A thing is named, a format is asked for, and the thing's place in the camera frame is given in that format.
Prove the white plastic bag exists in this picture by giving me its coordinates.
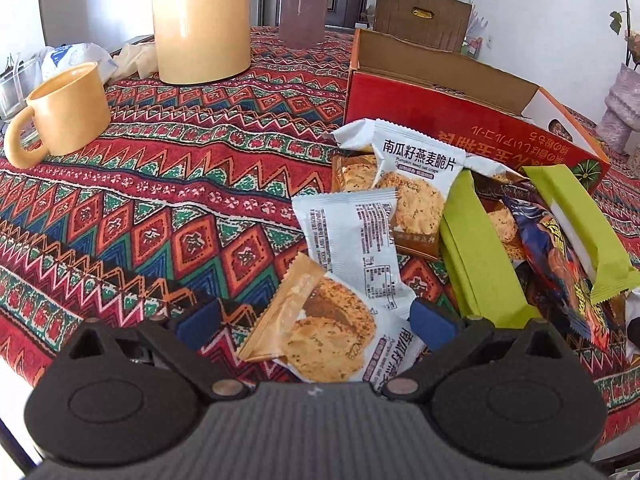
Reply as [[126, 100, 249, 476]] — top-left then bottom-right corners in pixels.
[[40, 42, 118, 86]]

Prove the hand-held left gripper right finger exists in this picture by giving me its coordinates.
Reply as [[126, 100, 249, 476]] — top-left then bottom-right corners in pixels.
[[381, 299, 568, 401]]

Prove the dark comic-print snack packet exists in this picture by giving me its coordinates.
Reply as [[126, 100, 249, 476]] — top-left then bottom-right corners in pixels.
[[502, 192, 611, 351]]

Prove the brown wooden chair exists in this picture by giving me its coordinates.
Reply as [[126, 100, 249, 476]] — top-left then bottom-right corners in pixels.
[[375, 0, 473, 53]]

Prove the dried pale grass bunch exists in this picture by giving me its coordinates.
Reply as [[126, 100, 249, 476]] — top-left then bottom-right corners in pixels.
[[467, 0, 488, 38]]

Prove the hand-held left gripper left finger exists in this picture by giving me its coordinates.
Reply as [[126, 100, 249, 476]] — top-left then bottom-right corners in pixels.
[[65, 296, 251, 403]]

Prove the red cardboard box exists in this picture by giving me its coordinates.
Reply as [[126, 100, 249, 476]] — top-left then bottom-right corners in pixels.
[[344, 28, 612, 196]]

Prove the yellow ceramic mug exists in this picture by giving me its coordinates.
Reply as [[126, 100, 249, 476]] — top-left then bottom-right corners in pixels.
[[4, 61, 112, 168]]

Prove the clear glass container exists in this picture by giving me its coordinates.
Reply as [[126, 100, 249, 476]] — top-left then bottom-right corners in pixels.
[[0, 55, 43, 121]]

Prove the yellow thermos jug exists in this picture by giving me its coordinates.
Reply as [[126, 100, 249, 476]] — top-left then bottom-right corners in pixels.
[[150, 0, 251, 86]]

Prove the green snack packet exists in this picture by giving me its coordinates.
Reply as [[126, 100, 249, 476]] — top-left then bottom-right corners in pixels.
[[440, 170, 543, 328], [522, 165, 640, 306]]

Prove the smooth pink mushroom-shaped vase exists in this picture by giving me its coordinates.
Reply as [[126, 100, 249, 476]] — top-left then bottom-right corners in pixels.
[[265, 0, 347, 43]]

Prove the textured pink vase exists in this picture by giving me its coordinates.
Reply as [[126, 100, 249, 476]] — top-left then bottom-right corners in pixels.
[[597, 62, 640, 156]]

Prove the beige cloth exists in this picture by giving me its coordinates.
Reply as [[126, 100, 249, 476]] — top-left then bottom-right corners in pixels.
[[107, 42, 161, 81]]

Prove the white oat cookie packet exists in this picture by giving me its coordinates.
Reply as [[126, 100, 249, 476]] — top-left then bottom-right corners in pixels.
[[292, 187, 416, 318], [332, 119, 381, 153], [462, 154, 531, 261], [237, 255, 426, 383], [375, 120, 468, 261], [331, 152, 378, 193]]

